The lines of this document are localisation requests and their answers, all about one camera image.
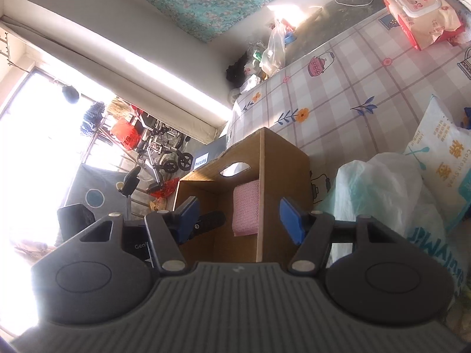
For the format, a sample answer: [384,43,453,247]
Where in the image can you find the black seat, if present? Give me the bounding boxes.
[57,204,98,248]

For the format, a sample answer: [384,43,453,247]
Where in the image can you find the brown cardboard box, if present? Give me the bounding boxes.
[172,127,310,264]

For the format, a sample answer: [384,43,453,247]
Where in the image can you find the red plastic bag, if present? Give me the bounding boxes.
[146,177,181,200]
[110,118,141,151]

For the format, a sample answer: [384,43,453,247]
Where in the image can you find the grey cushion with circle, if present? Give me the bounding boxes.
[65,164,128,214]

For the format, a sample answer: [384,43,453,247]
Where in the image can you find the black bag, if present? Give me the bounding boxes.
[225,52,248,85]

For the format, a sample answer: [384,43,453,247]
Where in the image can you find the blue hanging cloth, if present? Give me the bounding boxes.
[81,101,106,134]

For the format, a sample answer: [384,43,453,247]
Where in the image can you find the white printed plastic bag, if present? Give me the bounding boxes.
[318,151,463,298]

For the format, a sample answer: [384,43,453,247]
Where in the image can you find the plaid patterned bed sheet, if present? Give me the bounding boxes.
[229,0,471,208]

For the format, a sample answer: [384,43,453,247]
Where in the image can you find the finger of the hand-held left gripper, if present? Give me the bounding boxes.
[189,211,227,238]

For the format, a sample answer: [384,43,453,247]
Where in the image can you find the teal floral curtain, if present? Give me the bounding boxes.
[117,0,326,44]

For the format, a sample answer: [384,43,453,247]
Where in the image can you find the clear plastic bag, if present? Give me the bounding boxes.
[258,18,288,78]

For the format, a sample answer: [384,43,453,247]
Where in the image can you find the dark blue carton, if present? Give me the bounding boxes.
[191,135,231,172]

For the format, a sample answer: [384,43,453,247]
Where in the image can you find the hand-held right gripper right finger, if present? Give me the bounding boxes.
[279,197,405,274]

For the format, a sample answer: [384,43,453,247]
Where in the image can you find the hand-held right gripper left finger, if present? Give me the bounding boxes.
[74,196,201,271]

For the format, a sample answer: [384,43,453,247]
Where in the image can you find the pink knitted cloth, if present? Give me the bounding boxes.
[233,179,261,237]

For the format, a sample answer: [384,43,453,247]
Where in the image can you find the white blue cotton swab bag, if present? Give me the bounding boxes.
[402,95,471,231]

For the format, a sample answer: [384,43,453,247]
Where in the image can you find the folded wheelchair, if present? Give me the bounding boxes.
[135,113,194,179]

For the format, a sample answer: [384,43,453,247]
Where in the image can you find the pink wet wipes pack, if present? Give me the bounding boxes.
[381,0,466,51]

